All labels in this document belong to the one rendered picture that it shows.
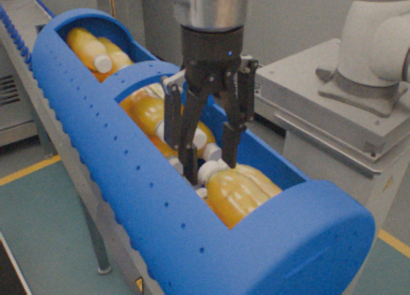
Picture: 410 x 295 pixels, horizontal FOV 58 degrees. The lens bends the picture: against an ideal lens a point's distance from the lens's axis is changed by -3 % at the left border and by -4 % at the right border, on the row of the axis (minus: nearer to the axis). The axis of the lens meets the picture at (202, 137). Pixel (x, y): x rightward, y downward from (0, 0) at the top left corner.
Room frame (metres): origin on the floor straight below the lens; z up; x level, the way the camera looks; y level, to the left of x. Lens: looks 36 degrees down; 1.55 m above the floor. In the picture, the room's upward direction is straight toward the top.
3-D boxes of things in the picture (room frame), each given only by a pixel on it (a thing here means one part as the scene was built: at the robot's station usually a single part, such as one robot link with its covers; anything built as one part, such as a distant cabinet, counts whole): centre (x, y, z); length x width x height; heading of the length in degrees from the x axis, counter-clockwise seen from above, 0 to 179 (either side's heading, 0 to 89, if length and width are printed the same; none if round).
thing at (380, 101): (0.85, -0.39, 1.10); 0.22 x 0.18 x 0.06; 51
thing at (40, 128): (1.89, 0.99, 0.31); 0.06 x 0.06 x 0.63; 33
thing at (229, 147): (0.46, -0.04, 1.19); 0.03 x 0.01 x 0.07; 33
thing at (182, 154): (0.41, 0.03, 1.22); 0.03 x 0.01 x 0.05; 123
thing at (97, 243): (1.06, 0.46, 0.31); 0.06 x 0.06 x 0.63; 33
